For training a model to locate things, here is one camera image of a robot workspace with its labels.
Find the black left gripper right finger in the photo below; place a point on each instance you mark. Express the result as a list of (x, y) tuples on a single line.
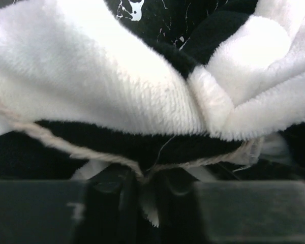
[(230, 211)]

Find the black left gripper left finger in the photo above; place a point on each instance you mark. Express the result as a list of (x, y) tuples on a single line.
[(99, 210)]

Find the black white striped pillowcase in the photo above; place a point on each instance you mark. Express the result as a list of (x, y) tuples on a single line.
[(81, 88)]

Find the white pillow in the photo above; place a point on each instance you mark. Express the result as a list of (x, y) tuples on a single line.
[(152, 203)]

